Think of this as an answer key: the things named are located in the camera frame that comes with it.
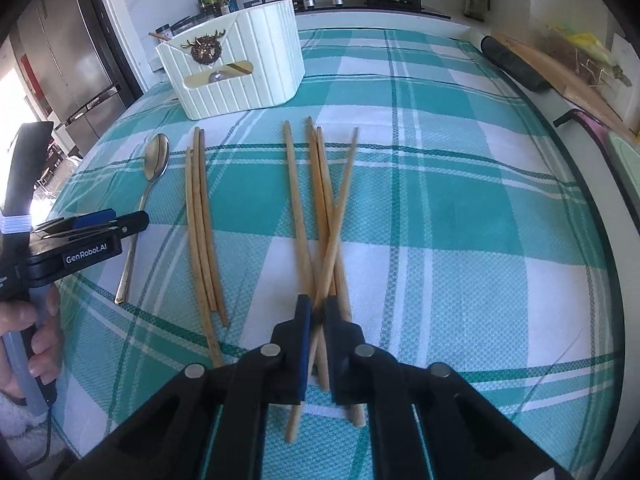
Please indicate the stainless steel refrigerator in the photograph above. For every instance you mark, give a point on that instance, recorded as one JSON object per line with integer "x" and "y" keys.
{"x": 70, "y": 50}

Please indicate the teal plaid tablecloth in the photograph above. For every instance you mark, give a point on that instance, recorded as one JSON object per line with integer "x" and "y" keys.
{"x": 450, "y": 210}

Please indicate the pale green container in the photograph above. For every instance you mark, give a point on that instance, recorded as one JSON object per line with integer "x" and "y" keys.
{"x": 625, "y": 165}

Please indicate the wooden chopstick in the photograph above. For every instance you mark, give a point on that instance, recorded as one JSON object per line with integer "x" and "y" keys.
{"x": 191, "y": 220}
{"x": 345, "y": 190}
{"x": 200, "y": 210}
{"x": 159, "y": 36}
{"x": 324, "y": 175}
{"x": 295, "y": 200}
{"x": 314, "y": 170}
{"x": 209, "y": 230}

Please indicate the dark sauce bottle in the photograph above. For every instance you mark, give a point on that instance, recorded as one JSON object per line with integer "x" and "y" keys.
{"x": 228, "y": 1}

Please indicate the wooden cutting board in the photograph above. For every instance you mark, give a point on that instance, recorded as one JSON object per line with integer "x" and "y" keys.
{"x": 560, "y": 77}

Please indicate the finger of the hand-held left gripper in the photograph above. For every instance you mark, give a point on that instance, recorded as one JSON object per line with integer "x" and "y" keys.
{"x": 95, "y": 219}
{"x": 131, "y": 222}

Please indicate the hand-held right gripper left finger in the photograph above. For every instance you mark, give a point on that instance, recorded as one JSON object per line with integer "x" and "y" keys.
{"x": 302, "y": 340}

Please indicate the person's left hand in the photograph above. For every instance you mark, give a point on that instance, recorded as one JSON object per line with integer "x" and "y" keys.
{"x": 49, "y": 340}

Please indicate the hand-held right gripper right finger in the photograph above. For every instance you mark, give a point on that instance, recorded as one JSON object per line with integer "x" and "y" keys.
{"x": 334, "y": 345}

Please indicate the black gas stove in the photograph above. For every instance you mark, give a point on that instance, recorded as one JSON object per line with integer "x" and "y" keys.
{"x": 390, "y": 1}

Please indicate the white ribbed utensil holder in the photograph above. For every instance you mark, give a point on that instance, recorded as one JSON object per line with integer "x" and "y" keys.
{"x": 260, "y": 60}

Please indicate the black-lidded spice jar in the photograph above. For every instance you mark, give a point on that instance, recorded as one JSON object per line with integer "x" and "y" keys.
{"x": 163, "y": 31}

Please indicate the bag of dried goods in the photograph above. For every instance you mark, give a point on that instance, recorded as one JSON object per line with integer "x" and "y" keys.
{"x": 575, "y": 47}

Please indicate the black cylindrical roll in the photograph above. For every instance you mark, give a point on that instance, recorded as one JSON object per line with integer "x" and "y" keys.
{"x": 515, "y": 65}

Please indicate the metal spoon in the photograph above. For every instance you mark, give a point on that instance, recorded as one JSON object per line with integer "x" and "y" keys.
{"x": 156, "y": 160}

